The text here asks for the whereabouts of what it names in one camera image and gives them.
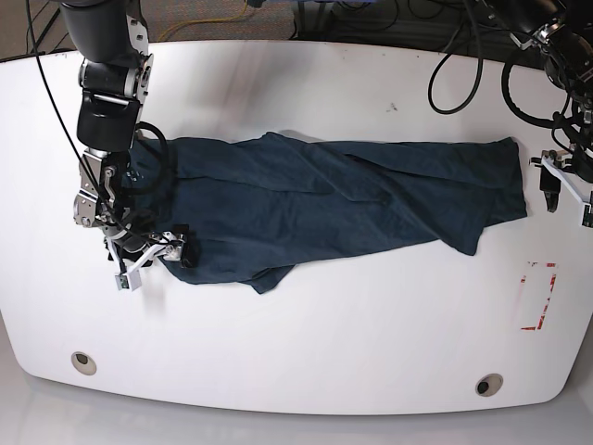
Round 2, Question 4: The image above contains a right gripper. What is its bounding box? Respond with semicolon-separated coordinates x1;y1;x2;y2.
105;222;198;269

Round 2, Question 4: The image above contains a dark teal t-shirt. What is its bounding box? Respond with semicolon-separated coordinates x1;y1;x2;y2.
137;133;527;294

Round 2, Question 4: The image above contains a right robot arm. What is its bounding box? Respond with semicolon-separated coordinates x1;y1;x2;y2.
59;0;197;268

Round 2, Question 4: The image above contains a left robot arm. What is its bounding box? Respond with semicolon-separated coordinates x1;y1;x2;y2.
485;1;592;227

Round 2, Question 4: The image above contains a red tape rectangle marking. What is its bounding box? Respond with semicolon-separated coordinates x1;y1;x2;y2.
516;261;558;332

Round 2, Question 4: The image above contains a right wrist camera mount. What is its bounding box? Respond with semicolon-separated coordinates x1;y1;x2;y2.
107;232;187;292

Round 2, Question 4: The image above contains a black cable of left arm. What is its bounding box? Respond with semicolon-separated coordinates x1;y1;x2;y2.
426;0;593;140

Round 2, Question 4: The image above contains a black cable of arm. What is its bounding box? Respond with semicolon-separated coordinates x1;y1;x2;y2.
426;0;593;140
25;0;180;233

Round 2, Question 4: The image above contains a left table cable grommet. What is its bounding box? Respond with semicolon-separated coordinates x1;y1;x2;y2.
71;351;97;376

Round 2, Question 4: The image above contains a table cable grommet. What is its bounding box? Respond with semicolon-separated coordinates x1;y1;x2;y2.
475;374;504;398
71;351;97;376

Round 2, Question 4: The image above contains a right table cable grommet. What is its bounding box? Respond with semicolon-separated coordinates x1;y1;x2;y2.
475;374;504;398

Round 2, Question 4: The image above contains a yellow cable on floor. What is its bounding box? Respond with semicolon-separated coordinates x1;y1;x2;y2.
158;0;260;43

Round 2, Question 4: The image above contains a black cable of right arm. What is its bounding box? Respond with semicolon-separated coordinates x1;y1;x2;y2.
25;0;180;233

